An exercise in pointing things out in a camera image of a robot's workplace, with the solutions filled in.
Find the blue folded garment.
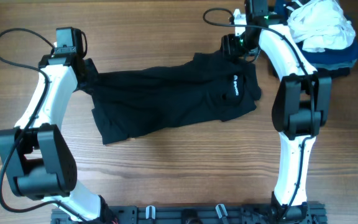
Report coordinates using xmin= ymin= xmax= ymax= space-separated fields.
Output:
xmin=273 ymin=0 xmax=358 ymax=68

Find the white crumpled garment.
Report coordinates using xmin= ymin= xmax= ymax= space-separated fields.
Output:
xmin=285 ymin=0 xmax=356 ymax=53

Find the black t-shirt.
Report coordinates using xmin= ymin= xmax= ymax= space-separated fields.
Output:
xmin=80 ymin=52 xmax=262 ymax=145

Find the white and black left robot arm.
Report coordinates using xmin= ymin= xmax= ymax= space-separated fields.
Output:
xmin=0 ymin=27 xmax=118 ymax=223

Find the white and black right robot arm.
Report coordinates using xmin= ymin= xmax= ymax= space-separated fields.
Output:
xmin=221 ymin=1 xmax=332 ymax=223

